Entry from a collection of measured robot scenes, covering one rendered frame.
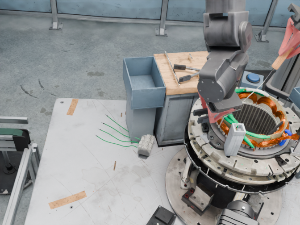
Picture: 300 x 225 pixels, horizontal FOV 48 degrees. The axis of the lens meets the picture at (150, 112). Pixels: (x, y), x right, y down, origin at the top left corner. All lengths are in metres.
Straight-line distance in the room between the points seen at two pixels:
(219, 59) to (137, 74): 0.59
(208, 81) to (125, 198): 0.60
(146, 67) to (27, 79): 1.72
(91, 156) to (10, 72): 1.79
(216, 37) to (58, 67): 2.32
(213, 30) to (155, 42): 2.57
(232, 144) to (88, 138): 0.61
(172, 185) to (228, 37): 0.62
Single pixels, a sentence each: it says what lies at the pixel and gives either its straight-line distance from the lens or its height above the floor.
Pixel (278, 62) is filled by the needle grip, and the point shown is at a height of 1.31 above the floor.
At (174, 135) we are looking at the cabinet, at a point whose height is 0.83.
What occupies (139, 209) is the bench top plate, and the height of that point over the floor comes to 0.78.
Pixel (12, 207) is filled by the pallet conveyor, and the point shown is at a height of 0.69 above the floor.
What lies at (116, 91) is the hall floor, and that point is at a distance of 2.64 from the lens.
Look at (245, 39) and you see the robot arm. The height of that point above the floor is 1.42.
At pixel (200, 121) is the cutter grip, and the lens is 0.82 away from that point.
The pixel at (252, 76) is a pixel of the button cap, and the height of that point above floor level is 1.04.
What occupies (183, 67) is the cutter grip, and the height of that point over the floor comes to 1.09.
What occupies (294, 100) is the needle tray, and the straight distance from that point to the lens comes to 1.21.
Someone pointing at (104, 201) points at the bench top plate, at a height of 0.78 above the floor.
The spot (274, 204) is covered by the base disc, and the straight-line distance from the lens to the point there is 1.20.
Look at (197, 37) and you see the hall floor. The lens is 3.39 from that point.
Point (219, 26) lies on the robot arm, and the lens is 0.67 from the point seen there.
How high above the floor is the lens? 1.74
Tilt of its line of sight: 44 degrees down
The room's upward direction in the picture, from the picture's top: 7 degrees clockwise
